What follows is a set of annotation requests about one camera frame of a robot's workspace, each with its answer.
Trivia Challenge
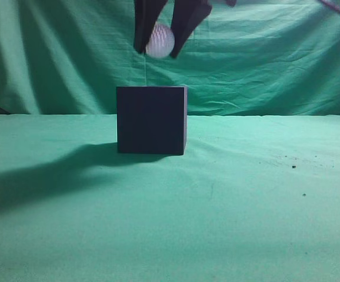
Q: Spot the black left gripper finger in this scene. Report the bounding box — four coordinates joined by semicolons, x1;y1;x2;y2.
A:
170;0;212;59

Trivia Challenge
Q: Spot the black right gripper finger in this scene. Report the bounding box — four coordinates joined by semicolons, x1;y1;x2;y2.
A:
134;0;168;54

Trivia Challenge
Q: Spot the white dimpled golf ball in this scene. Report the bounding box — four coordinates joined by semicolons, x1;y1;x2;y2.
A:
145;23;175;59

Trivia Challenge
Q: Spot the dark blue cube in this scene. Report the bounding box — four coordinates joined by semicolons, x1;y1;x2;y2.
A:
116;86;188;156

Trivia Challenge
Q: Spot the green backdrop curtain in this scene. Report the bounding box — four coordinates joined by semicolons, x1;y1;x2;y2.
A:
0;1;340;116

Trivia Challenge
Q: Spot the green table cloth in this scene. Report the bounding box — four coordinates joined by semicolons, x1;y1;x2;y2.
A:
0;115;340;281

